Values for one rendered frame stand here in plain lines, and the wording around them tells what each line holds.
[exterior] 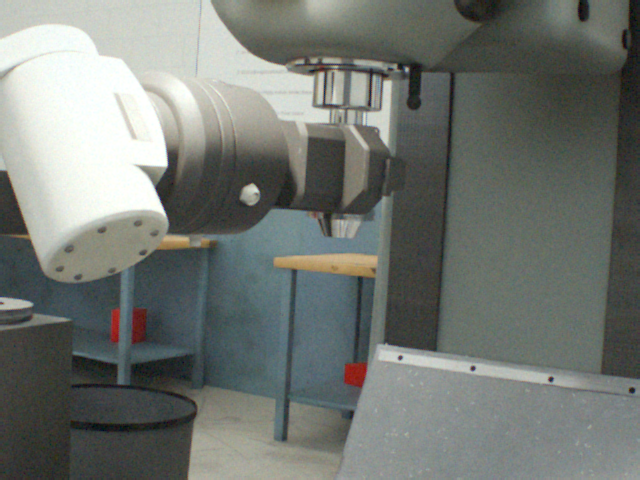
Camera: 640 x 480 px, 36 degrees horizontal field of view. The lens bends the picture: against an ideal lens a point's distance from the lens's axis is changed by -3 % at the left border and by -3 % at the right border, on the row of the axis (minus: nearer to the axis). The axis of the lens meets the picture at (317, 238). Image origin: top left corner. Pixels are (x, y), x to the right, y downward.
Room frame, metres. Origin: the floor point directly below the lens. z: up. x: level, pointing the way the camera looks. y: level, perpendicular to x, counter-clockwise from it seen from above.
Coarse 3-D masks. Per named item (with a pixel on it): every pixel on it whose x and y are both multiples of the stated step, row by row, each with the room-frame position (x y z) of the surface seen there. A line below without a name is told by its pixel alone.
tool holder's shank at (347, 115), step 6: (324, 108) 0.68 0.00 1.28; (330, 108) 0.67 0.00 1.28; (336, 108) 0.67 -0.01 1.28; (342, 108) 0.67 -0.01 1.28; (348, 108) 0.67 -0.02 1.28; (354, 108) 0.67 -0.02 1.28; (360, 108) 0.67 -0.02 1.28; (330, 114) 0.68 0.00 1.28; (336, 114) 0.67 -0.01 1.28; (342, 114) 0.67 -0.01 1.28; (348, 114) 0.67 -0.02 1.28; (354, 114) 0.67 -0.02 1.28; (360, 114) 0.68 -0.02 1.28; (330, 120) 0.68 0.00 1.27; (336, 120) 0.67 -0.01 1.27; (342, 120) 0.67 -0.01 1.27; (348, 120) 0.67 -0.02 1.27; (354, 120) 0.67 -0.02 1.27; (360, 120) 0.68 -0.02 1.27
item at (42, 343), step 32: (0, 320) 0.87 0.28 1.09; (32, 320) 0.90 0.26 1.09; (64, 320) 0.92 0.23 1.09; (0, 352) 0.84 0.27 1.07; (32, 352) 0.88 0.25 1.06; (64, 352) 0.92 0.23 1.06; (0, 384) 0.84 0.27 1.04; (32, 384) 0.88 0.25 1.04; (64, 384) 0.92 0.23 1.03; (0, 416) 0.84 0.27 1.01; (32, 416) 0.88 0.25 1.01; (64, 416) 0.92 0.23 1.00; (0, 448) 0.84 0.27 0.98; (32, 448) 0.88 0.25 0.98; (64, 448) 0.92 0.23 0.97
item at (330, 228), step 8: (320, 224) 0.67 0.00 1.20; (328, 224) 0.67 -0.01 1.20; (336, 224) 0.67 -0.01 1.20; (344, 224) 0.67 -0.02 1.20; (352, 224) 0.67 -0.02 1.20; (360, 224) 0.67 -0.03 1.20; (328, 232) 0.67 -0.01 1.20; (336, 232) 0.67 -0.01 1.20; (344, 232) 0.67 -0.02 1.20; (352, 232) 0.67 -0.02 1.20
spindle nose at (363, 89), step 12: (324, 72) 0.66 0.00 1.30; (336, 72) 0.66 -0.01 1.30; (348, 72) 0.66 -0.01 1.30; (360, 72) 0.66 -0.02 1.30; (372, 72) 0.66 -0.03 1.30; (312, 84) 0.68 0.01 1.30; (324, 84) 0.66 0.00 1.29; (336, 84) 0.66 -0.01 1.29; (348, 84) 0.66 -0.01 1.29; (360, 84) 0.66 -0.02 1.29; (372, 84) 0.66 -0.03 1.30; (312, 96) 0.68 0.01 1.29; (324, 96) 0.66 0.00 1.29; (336, 96) 0.66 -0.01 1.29; (348, 96) 0.66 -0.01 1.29; (360, 96) 0.66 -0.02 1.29; (372, 96) 0.66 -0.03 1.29; (372, 108) 0.67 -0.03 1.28
